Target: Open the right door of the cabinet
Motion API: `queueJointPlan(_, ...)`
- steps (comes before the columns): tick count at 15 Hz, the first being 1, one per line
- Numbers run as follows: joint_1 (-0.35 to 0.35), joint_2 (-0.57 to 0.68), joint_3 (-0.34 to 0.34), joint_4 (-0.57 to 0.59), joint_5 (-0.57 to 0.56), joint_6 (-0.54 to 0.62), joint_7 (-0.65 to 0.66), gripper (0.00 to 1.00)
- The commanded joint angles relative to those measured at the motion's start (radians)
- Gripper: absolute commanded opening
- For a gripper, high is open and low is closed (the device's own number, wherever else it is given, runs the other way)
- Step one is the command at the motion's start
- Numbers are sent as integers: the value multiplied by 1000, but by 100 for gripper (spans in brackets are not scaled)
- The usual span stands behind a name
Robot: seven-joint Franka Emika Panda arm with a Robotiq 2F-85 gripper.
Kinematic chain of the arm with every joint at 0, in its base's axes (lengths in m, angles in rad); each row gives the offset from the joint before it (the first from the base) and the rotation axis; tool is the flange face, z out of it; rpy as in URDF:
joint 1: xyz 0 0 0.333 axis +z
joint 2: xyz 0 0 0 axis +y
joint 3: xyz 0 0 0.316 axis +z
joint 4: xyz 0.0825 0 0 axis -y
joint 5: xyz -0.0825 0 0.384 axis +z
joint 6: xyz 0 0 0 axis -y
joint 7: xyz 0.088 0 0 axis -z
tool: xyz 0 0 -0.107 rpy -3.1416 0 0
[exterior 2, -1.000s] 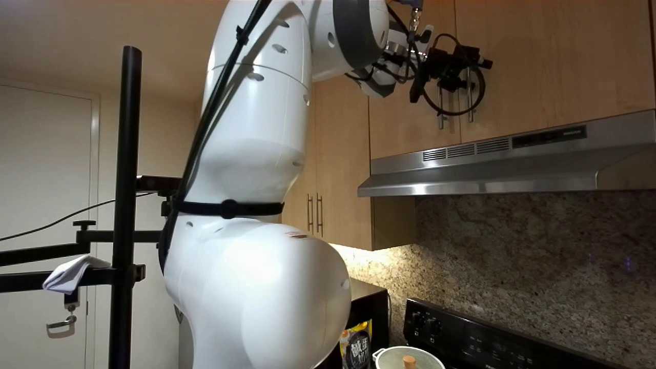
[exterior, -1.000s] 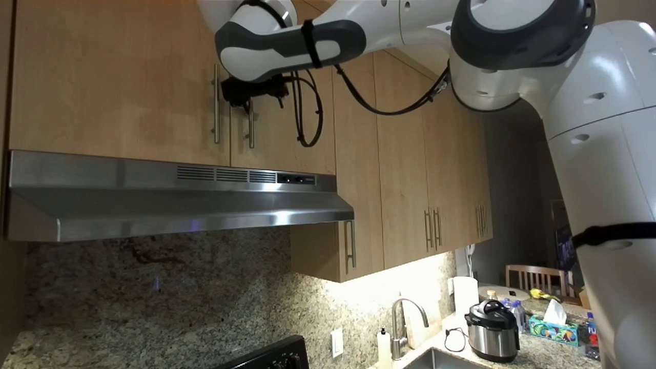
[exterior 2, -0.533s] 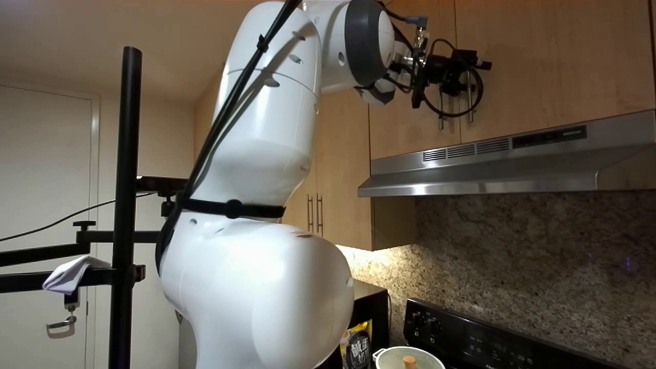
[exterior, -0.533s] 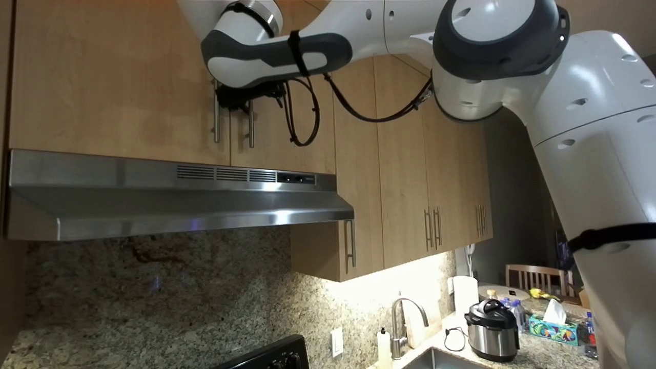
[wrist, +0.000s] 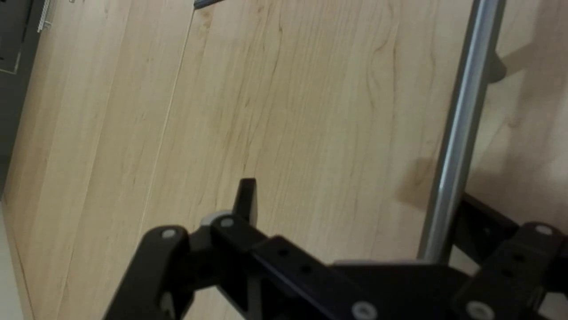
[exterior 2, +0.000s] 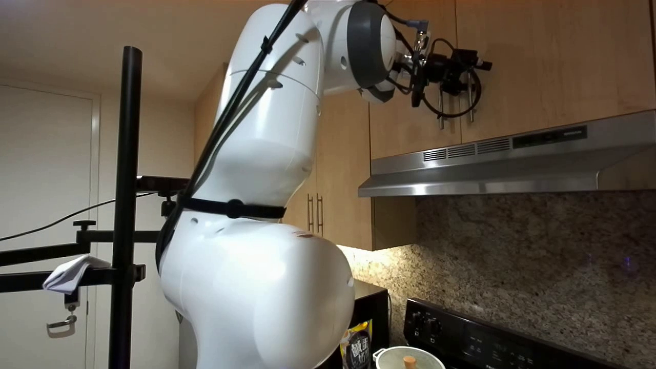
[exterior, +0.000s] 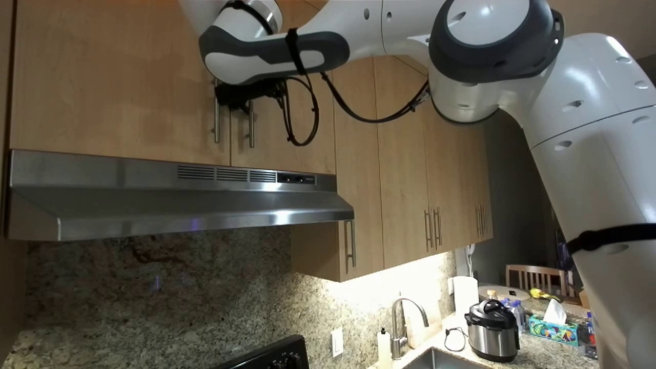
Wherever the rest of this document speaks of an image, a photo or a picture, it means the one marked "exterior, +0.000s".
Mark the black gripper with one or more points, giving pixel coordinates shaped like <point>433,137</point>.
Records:
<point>239,93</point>

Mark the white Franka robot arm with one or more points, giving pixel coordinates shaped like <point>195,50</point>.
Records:
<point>601,137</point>

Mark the short light wooden cabinet door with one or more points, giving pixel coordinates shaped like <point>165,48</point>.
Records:
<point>104,83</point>
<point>273,154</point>

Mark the tall light wooden cabinet door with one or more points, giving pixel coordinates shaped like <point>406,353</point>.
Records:
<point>366,192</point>
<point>447,192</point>
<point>471,192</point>
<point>411,192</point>

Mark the stainless steel range hood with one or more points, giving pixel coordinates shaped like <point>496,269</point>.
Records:
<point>171,205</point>

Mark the black electric stove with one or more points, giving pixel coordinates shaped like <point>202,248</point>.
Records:
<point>267,355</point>

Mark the chrome kitchen faucet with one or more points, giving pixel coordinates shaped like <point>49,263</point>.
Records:
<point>398,328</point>

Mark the white soap bottle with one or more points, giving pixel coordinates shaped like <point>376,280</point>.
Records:
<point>384,349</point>

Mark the white paper towel roll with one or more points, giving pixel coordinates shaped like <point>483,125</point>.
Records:
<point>466,296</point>

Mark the small round dark-rimmed object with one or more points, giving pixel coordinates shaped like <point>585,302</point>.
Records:
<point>453,340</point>

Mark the round white table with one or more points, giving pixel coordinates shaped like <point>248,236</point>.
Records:
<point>499,295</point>

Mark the stainless steel sink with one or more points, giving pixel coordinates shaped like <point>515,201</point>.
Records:
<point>443,361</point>

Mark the black and steel pressure cooker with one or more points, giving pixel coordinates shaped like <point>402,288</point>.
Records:
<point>492,335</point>

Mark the clear plastic bottle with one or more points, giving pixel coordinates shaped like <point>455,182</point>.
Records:
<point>515,310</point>

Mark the wooden chair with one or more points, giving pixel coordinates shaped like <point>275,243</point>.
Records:
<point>540,278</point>

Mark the yellow fruit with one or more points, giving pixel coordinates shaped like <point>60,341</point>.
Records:
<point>539,295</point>

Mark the teal patterned tissue box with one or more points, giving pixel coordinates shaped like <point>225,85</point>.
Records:
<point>551,328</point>

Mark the plastic bottle with red label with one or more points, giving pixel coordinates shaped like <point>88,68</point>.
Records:
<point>587,340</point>

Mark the white wall outlet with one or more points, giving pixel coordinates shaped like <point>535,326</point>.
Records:
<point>338,344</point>

